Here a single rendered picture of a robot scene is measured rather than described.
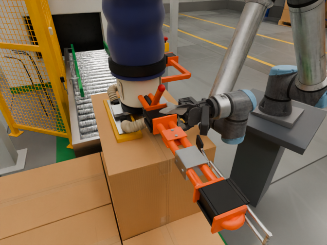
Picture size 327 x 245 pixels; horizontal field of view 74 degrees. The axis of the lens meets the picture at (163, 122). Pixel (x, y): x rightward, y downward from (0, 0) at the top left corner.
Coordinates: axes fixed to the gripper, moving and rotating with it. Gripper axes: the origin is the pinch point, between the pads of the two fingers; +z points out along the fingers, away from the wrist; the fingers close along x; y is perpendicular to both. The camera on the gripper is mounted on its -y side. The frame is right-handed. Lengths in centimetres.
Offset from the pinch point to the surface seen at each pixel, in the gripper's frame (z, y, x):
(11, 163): 96, 129, -103
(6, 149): 95, 129, -87
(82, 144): 30, 61, -48
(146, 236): 10, -6, -53
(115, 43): 8.7, 22.4, 20.6
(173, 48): -161, 344, -81
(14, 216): 64, 26, -53
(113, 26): 8.7, 22.5, 25.7
